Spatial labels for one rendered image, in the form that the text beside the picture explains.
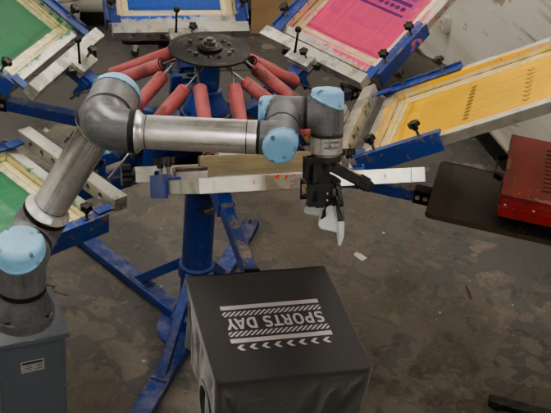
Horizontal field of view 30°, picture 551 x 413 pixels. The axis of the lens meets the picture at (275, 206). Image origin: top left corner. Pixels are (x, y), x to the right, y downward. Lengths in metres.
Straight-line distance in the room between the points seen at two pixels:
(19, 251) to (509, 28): 3.96
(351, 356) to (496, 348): 1.77
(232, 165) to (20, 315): 0.88
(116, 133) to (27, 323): 0.56
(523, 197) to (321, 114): 1.34
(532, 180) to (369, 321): 1.29
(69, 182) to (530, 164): 1.83
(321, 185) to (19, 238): 0.72
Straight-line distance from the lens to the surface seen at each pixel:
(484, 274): 5.06
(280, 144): 2.18
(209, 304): 3.06
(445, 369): 4.45
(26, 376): 2.63
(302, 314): 3.06
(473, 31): 6.32
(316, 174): 2.36
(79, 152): 2.43
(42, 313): 2.55
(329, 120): 2.32
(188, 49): 3.72
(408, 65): 4.70
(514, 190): 3.55
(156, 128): 2.23
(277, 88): 3.79
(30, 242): 2.47
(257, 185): 2.50
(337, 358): 2.92
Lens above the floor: 2.84
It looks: 32 degrees down
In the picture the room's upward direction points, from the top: 6 degrees clockwise
